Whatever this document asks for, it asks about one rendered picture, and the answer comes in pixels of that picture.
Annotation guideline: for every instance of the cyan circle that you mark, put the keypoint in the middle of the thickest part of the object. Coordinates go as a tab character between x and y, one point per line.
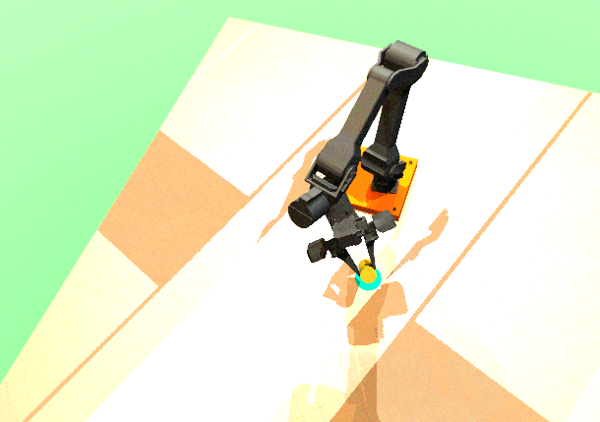
368	286

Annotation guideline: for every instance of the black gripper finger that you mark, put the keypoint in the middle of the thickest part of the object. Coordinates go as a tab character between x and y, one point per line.
344	255
370	247

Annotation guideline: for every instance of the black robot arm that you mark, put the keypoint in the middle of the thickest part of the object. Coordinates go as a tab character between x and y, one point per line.
399	67

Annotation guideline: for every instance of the yellow cylinder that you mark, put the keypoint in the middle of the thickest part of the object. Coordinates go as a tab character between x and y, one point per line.
367	272

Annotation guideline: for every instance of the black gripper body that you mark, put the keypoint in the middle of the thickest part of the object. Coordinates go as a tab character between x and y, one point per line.
317	250

